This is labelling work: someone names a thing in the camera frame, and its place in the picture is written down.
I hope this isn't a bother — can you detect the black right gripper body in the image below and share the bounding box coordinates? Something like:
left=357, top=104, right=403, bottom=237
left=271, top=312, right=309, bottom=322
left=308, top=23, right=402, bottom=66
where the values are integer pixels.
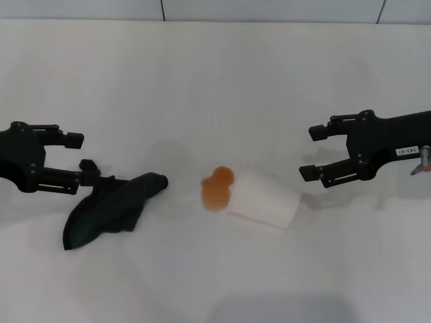
left=346, top=109, right=431, bottom=183

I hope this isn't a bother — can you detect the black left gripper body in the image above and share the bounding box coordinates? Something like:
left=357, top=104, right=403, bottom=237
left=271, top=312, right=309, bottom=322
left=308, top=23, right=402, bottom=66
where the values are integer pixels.
left=0, top=121, right=46, bottom=194

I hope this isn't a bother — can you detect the dark blue rag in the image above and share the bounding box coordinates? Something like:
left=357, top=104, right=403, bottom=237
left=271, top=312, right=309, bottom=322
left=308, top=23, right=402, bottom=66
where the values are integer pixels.
left=62, top=172, right=169, bottom=252

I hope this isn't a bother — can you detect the white paper cup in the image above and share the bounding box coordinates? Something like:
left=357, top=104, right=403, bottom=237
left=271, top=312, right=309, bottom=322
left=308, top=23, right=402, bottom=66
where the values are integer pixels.
left=227, top=167, right=302, bottom=231

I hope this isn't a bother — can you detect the orange liquid stain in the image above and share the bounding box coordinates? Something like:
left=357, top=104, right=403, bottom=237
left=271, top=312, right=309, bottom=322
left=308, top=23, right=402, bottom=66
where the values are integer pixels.
left=201, top=166, right=236, bottom=213

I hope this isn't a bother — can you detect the right gripper cable with connector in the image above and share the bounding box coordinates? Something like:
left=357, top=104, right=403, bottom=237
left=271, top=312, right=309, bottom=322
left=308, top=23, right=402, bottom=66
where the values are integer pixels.
left=409, top=145, right=431, bottom=176

